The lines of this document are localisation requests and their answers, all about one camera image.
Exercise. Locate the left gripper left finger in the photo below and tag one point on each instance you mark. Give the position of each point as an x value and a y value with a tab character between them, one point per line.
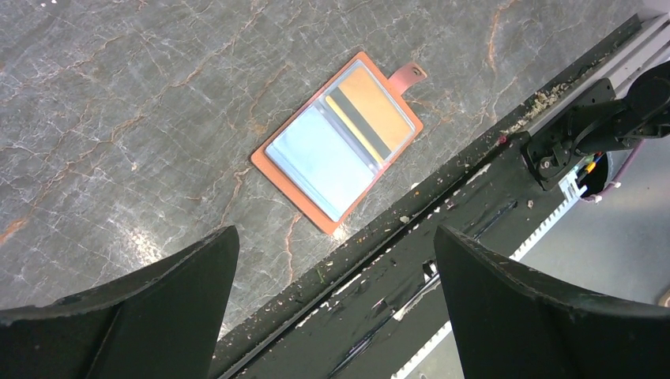
161	321

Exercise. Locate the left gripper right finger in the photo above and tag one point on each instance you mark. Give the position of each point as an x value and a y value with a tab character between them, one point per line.
512	321

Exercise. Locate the brown leather card holder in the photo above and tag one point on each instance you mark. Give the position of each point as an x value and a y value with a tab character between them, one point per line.
318	167

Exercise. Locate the card with magnetic stripe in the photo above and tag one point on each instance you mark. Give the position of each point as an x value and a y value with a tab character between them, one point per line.
369	114

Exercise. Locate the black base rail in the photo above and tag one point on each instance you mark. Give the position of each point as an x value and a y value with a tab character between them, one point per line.
364	311

